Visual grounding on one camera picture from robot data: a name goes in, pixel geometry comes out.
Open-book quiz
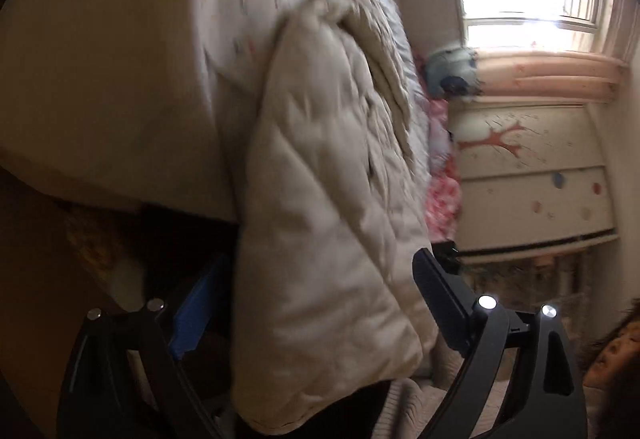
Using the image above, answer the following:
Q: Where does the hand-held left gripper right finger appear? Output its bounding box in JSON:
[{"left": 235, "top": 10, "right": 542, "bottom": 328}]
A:
[{"left": 411, "top": 247, "right": 589, "bottom": 439}]

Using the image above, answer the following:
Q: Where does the pink ruffled pillow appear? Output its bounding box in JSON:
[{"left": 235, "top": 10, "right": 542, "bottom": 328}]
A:
[{"left": 422, "top": 96, "right": 463, "bottom": 242}]

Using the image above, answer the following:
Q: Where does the person's knit sweater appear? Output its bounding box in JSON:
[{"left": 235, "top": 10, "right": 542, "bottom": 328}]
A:
[{"left": 385, "top": 344, "right": 506, "bottom": 439}]

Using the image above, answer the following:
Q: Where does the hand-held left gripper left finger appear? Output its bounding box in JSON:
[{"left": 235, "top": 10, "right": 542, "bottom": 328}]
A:
[{"left": 56, "top": 254, "right": 236, "bottom": 439}]

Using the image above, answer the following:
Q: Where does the cream wardrobe with tree decal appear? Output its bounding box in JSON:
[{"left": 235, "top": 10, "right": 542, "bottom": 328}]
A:
[{"left": 447, "top": 102, "right": 618, "bottom": 265}]

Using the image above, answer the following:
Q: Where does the cream quilted jacket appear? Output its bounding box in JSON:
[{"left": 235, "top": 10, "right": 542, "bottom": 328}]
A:
[{"left": 230, "top": 0, "right": 441, "bottom": 437}]

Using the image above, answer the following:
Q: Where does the cartoon print curtain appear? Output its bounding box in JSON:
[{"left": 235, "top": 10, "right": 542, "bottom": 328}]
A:
[{"left": 425, "top": 46, "right": 628, "bottom": 100}]

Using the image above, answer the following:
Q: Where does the bed with cherry print cover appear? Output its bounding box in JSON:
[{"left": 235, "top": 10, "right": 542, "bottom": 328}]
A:
[{"left": 0, "top": 0, "right": 461, "bottom": 240}]

